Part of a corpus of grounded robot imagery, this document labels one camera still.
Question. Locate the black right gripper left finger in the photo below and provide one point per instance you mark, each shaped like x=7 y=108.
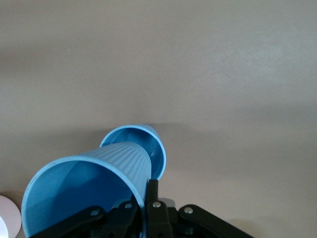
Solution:
x=127 y=218

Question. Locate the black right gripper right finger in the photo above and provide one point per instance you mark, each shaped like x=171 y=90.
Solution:
x=156 y=218

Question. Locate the blue ribbed plastic cup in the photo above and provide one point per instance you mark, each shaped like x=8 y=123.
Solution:
x=158 y=158
x=74 y=188

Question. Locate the pale pink bowl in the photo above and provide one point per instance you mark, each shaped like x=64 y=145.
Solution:
x=8 y=215

